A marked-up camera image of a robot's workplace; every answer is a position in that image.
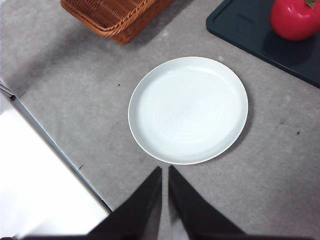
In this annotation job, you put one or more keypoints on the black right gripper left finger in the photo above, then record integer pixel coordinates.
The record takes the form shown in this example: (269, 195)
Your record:
(140, 207)

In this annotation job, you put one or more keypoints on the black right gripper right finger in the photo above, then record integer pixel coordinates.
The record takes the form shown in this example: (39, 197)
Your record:
(195, 212)

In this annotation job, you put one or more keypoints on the red tomato with green stem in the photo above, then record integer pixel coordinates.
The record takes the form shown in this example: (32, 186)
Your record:
(295, 20)

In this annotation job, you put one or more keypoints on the pale grey round plate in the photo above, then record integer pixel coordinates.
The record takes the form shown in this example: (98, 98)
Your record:
(187, 110)

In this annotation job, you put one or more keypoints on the brown wicker basket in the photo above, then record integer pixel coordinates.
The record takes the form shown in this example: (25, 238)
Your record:
(112, 17)

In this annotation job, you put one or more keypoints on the black rectangular tray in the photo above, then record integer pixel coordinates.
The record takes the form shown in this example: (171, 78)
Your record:
(250, 25)

